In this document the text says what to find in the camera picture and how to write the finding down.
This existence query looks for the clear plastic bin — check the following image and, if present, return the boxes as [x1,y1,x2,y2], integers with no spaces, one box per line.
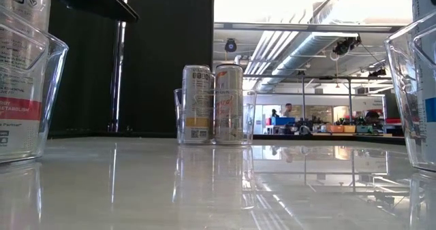
[384,10,436,172]
[174,88,258,146]
[0,5,69,165]

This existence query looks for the white Celsius can yellow band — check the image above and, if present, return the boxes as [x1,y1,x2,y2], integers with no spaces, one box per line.
[181,65,213,144]
[214,63,245,145]

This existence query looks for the black backdrop panel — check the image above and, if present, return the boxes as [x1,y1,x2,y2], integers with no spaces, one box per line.
[119,0,215,137]
[47,0,119,137]

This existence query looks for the metal backdrop pole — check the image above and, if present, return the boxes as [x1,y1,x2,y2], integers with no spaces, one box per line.
[108,0,127,133]

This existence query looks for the dark monitor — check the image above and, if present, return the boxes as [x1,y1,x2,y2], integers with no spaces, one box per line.
[386,93,405,119]

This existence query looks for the grey workbench wooden top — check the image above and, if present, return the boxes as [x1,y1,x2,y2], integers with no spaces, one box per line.
[311,131,394,138]

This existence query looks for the blue storage bin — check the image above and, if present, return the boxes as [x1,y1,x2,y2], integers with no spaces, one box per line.
[270,116,296,127]

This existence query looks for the black hanging camera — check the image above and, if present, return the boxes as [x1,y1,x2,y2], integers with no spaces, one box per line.
[332,35,362,56]
[368,67,388,78]

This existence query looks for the grey overhead frame bar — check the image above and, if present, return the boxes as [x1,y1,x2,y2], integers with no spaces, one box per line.
[213,22,420,33]

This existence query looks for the grey metal frame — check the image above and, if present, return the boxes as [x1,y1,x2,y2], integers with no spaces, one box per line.
[253,73,398,135]

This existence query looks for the silver ventilation duct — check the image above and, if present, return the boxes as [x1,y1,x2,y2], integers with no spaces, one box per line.
[253,31,360,93]

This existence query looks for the black dome camera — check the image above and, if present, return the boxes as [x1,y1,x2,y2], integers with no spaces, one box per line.
[223,37,238,54]

